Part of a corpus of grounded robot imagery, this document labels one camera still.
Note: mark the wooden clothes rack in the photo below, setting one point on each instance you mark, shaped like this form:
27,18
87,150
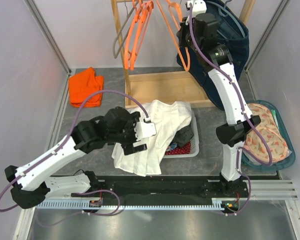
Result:
169,87

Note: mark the white pleated skirt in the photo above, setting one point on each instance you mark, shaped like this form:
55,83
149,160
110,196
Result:
166,120

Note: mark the blue-grey hanger of denim skirt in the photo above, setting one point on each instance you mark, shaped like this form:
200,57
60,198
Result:
222,11

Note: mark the orange hanger of floral skirt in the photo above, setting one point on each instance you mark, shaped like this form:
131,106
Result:
131,37

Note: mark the white plastic laundry basket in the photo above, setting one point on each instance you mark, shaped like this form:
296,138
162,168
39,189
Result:
194,142

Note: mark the grey dotted skirt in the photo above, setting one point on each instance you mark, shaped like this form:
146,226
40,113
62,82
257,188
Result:
183,136

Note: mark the teal plastic basin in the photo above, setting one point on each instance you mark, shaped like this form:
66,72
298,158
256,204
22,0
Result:
287,162

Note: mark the orange hanger of grey skirt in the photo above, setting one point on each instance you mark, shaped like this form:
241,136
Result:
149,7

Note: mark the peach floral garment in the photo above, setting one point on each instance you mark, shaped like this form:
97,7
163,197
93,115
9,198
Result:
269,130

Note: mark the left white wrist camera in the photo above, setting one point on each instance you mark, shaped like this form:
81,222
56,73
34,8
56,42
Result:
145,129

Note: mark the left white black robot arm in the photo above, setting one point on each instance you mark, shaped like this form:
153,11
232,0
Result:
34,182

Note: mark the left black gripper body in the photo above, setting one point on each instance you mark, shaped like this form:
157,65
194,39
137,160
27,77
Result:
129,138

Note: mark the dark blue denim skirt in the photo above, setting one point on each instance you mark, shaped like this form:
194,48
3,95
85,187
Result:
229,35

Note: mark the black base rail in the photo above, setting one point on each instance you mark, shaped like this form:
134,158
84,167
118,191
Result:
162,188

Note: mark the blue floral skirt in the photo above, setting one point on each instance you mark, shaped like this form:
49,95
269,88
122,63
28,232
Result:
172,146

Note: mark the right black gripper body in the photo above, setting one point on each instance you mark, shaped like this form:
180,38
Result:
185,38

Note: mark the orange hanger of white skirt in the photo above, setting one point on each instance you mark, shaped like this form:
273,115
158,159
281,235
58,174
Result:
185,65

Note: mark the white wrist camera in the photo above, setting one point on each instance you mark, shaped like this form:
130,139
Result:
198,6
145,129

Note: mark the red polka dot skirt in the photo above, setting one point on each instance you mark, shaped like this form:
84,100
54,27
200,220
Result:
180,150

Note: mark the slotted grey cable duct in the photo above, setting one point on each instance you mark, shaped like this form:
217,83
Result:
132,204

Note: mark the orange cloth on floor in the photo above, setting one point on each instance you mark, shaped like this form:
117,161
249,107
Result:
83,84

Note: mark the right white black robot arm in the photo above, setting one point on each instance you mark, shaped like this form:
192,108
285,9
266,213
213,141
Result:
200,34

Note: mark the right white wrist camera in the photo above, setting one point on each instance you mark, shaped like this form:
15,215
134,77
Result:
198,6

